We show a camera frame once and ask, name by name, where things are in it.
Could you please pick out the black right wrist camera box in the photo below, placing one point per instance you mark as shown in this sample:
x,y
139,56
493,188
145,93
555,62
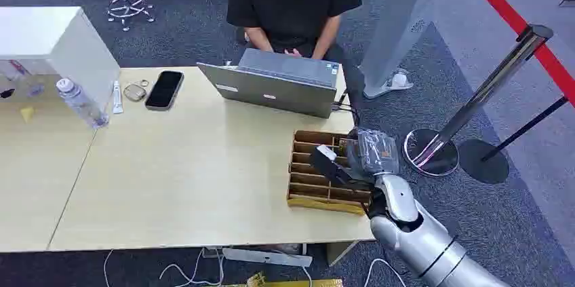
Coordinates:
x,y
327,163

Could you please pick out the yellow packaging on floor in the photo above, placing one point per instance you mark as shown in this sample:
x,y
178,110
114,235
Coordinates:
x,y
296,283

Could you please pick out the small white tube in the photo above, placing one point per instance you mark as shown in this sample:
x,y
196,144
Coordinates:
x,y
117,98

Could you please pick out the black stanchion post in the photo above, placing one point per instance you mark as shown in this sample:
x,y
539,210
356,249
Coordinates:
x,y
485,161

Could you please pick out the white translucent cabinet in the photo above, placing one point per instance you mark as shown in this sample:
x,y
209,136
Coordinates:
x,y
67,46

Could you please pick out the small black object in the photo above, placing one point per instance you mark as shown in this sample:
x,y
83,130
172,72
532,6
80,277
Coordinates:
x,y
6,93

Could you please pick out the grey partition column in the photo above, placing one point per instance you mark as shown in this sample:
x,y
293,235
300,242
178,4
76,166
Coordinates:
x,y
400,20

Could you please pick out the grey laptop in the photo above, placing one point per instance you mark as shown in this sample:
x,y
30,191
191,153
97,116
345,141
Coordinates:
x,y
274,87

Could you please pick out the person's hand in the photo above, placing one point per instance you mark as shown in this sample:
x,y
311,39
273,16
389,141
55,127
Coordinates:
x,y
294,52

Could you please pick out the pale table leg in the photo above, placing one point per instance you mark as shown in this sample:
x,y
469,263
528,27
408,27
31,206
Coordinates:
x,y
340,251

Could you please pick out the black smartphone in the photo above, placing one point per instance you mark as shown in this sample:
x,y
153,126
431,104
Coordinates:
x,y
164,90

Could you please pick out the white power strip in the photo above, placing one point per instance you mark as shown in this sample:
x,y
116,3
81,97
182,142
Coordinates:
x,y
267,257

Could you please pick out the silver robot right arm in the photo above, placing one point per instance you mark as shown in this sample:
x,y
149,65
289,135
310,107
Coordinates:
x,y
418,235

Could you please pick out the wooden card box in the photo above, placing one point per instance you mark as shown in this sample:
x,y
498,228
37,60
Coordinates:
x,y
314,190

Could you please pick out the chrome stanchion post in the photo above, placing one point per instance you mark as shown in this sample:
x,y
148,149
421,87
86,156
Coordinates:
x,y
489,87

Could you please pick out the small yellow block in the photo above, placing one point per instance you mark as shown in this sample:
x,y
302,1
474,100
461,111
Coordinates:
x,y
27,114

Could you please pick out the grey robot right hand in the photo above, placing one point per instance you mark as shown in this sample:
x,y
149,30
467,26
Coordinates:
x,y
376,152

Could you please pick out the chrome star chair base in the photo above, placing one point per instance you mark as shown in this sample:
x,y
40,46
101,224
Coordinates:
x,y
130,8

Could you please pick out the red barrier belt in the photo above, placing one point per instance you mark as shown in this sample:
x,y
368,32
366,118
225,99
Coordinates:
x,y
512,15

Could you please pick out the clear plastic water bottle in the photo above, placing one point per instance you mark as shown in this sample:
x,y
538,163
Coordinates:
x,y
81,104

